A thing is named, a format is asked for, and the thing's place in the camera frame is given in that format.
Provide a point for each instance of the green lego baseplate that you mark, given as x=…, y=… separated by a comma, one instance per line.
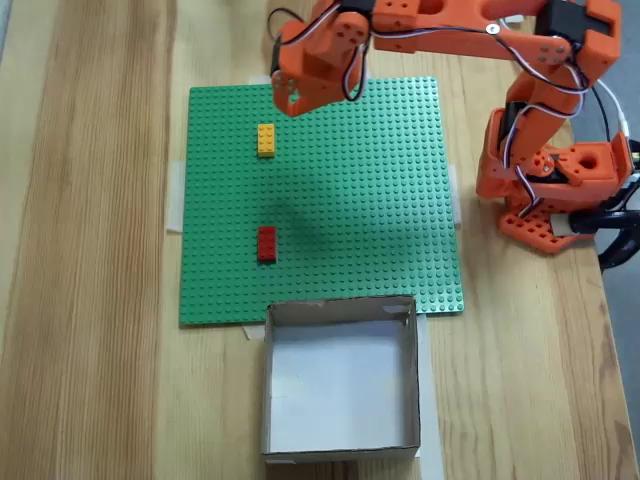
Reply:
x=360, y=210

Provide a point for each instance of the black table clamp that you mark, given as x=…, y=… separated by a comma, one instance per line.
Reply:
x=615, y=220

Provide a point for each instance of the translucent tape strip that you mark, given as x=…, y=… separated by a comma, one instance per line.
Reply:
x=176, y=200
x=260, y=80
x=455, y=195
x=252, y=332

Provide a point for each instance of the open cardboard box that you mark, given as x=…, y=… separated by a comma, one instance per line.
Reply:
x=340, y=390

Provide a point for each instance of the yellow lego block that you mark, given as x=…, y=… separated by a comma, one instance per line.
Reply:
x=266, y=141

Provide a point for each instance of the red lego block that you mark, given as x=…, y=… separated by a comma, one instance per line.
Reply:
x=267, y=245

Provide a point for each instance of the white tape piece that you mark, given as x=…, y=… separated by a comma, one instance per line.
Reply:
x=512, y=20

